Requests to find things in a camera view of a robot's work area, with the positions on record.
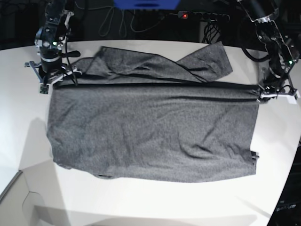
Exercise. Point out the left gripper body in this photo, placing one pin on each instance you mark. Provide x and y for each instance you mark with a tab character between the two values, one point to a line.
287	91

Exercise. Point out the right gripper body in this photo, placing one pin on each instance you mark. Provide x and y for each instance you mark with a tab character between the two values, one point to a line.
49	73

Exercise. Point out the grey t-shirt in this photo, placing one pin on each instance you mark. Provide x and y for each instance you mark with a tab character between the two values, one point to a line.
141	115

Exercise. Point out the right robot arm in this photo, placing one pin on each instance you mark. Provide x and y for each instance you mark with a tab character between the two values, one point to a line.
51	43

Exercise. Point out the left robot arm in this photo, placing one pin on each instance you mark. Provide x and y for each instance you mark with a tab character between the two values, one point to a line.
282	51

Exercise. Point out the blue box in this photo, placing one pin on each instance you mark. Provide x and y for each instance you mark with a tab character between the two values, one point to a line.
146	4

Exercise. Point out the black power strip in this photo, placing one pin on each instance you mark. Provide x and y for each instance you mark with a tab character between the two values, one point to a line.
203	16

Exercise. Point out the white table partition panel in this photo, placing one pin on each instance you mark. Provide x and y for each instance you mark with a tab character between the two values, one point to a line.
21	207

